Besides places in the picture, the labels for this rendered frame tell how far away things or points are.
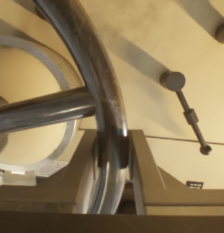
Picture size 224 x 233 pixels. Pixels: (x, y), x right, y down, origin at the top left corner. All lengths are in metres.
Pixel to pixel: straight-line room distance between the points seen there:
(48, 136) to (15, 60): 0.12
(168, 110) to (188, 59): 0.11
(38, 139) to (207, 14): 0.37
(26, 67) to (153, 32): 0.24
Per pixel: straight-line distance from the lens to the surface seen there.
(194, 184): 0.48
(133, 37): 0.36
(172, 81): 0.32
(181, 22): 0.38
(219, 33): 0.39
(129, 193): 0.44
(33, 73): 0.27
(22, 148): 0.30
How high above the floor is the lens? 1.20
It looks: 17 degrees up
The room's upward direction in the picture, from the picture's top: 174 degrees counter-clockwise
